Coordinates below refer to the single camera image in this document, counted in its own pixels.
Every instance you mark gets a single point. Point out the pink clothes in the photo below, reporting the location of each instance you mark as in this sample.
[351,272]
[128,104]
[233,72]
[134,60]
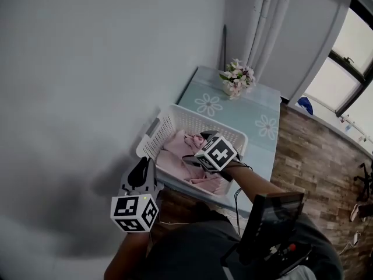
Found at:
[175,159]

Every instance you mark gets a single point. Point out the person's gray shirt torso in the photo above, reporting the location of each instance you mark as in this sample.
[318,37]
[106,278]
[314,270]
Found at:
[189,252]

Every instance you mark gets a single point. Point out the white power strip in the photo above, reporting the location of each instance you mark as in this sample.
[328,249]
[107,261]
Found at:
[356,238]

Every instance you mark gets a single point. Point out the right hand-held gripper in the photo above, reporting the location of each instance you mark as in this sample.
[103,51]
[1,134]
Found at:
[217,153]

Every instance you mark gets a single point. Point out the black office chair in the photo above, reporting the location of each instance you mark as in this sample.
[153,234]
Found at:
[363,179]

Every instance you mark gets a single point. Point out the person's left forearm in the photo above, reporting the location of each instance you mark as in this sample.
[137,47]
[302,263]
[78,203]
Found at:
[128,252]

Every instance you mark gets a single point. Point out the person's right forearm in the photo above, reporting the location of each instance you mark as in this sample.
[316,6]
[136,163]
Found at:
[256,185]

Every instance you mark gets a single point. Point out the small clear bottle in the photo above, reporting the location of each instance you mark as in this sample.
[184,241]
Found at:
[362,138]
[348,128]

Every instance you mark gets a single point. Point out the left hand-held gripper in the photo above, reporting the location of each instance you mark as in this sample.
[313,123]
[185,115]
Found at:
[128,211]

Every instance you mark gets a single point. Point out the white wall pipes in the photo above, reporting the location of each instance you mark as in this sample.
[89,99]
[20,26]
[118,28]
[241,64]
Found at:
[271,25]

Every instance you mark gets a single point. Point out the potted pink white flowers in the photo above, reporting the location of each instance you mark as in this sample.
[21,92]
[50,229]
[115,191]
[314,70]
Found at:
[237,79]

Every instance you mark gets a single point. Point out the white plastic laundry basket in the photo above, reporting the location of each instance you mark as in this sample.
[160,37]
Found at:
[186,119]

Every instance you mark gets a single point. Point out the black chest-mounted monitor rig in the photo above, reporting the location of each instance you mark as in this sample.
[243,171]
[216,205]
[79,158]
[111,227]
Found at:
[271,214]

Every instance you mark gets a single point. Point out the blue object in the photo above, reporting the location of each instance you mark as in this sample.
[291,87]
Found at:
[305,105]

